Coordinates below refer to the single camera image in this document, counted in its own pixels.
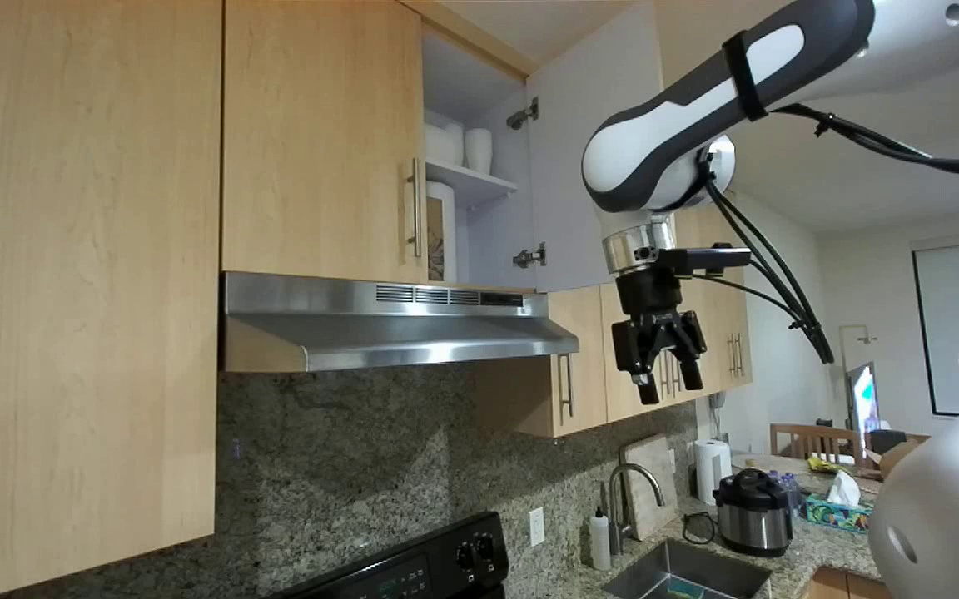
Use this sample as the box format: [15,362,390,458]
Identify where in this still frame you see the open right cabinet door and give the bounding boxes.
[457,0,666,295]

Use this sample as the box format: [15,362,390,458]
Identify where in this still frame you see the tissue box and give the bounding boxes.
[802,474,869,529]

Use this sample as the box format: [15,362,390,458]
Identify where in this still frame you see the wooden cutting board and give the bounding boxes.
[622,437,680,539]

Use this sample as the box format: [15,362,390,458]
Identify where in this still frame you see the stainless steel range hood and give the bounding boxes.
[222,273,579,373]

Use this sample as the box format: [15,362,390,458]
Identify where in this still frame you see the wooden chair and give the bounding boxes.
[768,422,857,458]

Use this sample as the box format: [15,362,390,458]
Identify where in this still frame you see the black stove control panel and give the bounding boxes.
[272,513,510,599]

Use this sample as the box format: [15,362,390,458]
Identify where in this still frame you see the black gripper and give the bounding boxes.
[611,271,705,405]

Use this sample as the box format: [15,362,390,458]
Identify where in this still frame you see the white soap bottle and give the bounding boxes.
[589,509,611,568]

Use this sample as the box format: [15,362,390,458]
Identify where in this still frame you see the steel kitchen sink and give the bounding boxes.
[606,539,768,599]

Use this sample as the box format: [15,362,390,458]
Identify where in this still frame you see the white paper towel roll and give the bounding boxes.
[696,439,733,507]

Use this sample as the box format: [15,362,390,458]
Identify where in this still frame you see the wooden cabinet door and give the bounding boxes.
[222,0,424,279]

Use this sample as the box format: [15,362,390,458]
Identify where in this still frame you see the wooden upper cabinets right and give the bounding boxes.
[475,202,755,439]

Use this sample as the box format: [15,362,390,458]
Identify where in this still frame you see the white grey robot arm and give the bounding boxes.
[579,0,959,599]

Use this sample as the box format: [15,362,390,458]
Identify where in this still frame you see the chrome kitchen faucet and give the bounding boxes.
[608,458,661,554]

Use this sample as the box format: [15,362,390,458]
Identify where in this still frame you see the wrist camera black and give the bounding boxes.
[657,246,750,275]

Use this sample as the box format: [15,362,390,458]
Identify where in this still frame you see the black silver pressure cooker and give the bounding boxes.
[711,471,792,557]

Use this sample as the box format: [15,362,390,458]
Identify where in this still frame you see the white wall outlet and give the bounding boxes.
[525,507,547,547]

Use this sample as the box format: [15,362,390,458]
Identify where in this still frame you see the white cups on shelf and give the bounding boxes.
[427,122,491,172]

